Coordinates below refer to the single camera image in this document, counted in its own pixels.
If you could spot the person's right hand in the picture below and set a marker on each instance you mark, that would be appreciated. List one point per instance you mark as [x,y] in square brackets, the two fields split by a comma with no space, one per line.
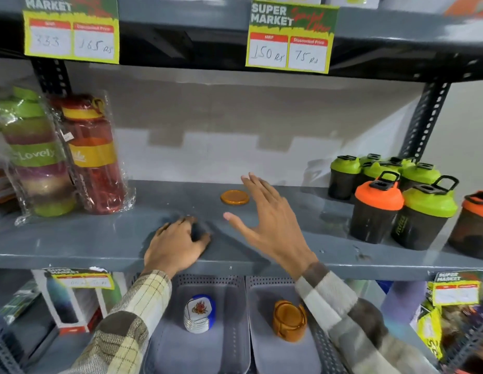
[274,229]

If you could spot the person's left hand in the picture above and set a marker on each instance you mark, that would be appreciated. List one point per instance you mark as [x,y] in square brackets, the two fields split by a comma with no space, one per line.
[171,247]

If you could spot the person's right thumb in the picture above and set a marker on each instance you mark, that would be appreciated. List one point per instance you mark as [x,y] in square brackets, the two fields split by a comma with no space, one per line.
[238,225]

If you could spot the person's left thumb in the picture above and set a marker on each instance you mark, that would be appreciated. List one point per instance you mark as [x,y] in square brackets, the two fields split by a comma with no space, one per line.
[203,242]

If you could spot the dark cloth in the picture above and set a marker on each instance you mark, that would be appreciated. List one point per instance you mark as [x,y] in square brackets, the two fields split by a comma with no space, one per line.
[198,229]

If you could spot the person's right forearm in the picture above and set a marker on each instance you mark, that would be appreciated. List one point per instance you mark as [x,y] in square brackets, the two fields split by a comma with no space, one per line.
[354,327]

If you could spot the person's left forearm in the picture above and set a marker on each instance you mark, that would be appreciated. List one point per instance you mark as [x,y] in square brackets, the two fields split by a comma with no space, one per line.
[128,327]

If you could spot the amber round coaster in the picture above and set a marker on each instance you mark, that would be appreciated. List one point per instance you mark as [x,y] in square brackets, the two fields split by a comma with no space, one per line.
[234,197]

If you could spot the blue floral coaster set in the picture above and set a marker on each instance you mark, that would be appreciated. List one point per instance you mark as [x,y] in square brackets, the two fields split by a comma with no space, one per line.
[199,313]

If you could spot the grey metal shelf rack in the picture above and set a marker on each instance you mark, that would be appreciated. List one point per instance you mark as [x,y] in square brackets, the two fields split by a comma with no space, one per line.
[109,237]

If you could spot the white boxed green bottle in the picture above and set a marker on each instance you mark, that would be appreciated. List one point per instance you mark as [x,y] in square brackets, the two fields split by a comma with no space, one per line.
[112,297]

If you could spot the grey plastic tray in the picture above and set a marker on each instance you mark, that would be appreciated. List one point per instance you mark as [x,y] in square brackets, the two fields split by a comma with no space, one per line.
[268,354]
[225,346]

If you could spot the amber coaster set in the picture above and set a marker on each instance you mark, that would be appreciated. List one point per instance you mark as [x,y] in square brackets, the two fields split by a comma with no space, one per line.
[290,321]

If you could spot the orange-lid black shaker bottle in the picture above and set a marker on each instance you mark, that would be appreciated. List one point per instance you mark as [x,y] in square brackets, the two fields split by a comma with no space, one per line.
[376,214]
[473,229]

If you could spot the red wrapped water bottle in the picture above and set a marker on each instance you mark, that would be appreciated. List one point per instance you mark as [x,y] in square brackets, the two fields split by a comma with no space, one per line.
[95,155]

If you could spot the white boxed dark bottle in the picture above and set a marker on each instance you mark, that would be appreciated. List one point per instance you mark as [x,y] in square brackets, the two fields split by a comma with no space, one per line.
[66,307]

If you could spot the purple bottle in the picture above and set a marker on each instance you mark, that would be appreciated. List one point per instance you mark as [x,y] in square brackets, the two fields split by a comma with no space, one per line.
[403,303]

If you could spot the green wrapped water bottle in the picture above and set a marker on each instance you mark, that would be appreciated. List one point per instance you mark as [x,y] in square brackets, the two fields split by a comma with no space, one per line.
[36,155]

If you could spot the group of green-lid shaker bottles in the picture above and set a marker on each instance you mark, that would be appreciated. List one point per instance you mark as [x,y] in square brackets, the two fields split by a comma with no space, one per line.
[426,214]

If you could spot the green flat box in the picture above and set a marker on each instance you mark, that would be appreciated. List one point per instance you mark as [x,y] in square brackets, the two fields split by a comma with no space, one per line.
[19,301]

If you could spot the yellow black packet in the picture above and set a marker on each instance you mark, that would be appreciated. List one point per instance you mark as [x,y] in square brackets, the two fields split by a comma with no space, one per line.
[430,331]

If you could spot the orange grey box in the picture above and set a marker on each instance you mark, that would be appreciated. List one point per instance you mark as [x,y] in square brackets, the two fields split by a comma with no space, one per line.
[469,5]

